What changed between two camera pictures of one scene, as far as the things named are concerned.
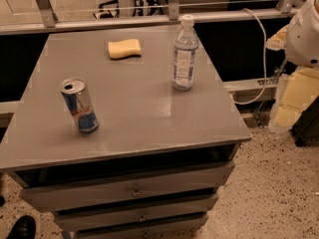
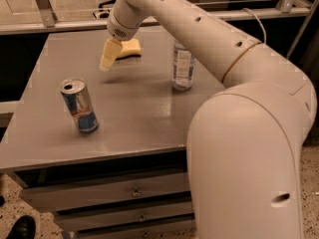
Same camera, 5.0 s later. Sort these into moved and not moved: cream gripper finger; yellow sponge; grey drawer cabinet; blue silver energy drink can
Moved: cream gripper finger
Not moved: blue silver energy drink can; grey drawer cabinet; yellow sponge
